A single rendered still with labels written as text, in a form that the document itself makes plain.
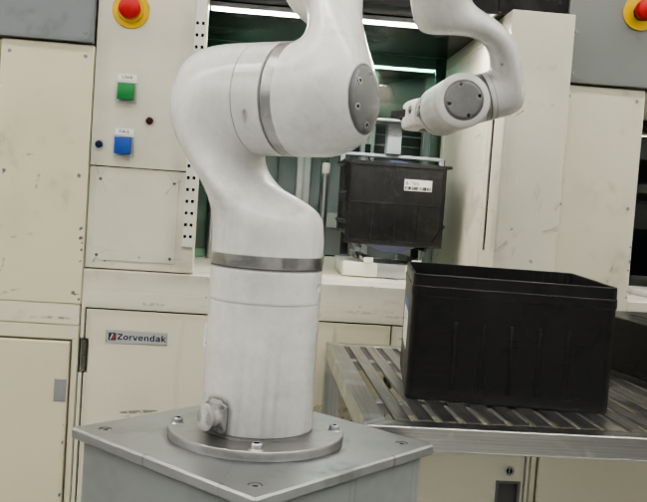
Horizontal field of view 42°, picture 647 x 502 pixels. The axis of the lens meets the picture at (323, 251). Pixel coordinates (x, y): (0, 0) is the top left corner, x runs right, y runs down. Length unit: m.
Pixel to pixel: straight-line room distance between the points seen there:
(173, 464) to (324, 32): 0.44
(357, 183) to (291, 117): 0.98
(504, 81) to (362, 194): 0.55
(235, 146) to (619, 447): 0.59
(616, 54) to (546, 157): 0.25
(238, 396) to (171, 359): 0.77
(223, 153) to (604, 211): 1.00
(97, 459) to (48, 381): 0.75
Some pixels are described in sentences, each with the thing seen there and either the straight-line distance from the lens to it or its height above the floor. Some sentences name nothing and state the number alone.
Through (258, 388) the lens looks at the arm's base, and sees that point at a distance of 0.87.
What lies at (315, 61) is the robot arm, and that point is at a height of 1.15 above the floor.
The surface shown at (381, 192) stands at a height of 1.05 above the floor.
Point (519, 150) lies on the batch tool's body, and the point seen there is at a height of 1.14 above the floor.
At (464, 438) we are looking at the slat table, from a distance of 1.05.
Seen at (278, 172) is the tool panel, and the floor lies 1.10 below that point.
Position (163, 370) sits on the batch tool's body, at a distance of 1.64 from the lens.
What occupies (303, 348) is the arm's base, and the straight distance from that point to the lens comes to 0.88.
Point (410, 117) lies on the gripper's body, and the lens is 1.48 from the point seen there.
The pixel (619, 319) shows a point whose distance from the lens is 1.53.
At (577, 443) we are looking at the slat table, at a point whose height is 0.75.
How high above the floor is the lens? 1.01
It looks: 3 degrees down
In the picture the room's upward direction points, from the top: 4 degrees clockwise
